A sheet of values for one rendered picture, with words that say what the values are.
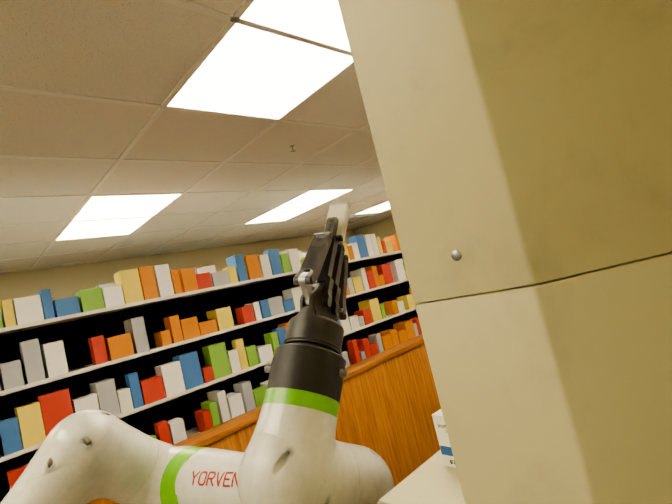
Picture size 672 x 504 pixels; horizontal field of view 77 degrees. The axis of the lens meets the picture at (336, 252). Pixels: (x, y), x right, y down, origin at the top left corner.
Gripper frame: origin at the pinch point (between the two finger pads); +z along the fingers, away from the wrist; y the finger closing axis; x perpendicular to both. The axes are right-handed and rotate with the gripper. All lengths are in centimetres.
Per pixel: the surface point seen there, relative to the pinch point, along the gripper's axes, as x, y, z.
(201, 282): -175, 148, 73
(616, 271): 32.0, -15.7, -18.6
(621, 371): 31.8, -12.3, -24.9
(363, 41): 13.8, -26.6, 0.4
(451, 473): 16.9, 6.4, -31.5
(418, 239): 17.6, -16.7, -15.3
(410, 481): 12.6, 5.6, -33.0
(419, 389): -58, 290, 47
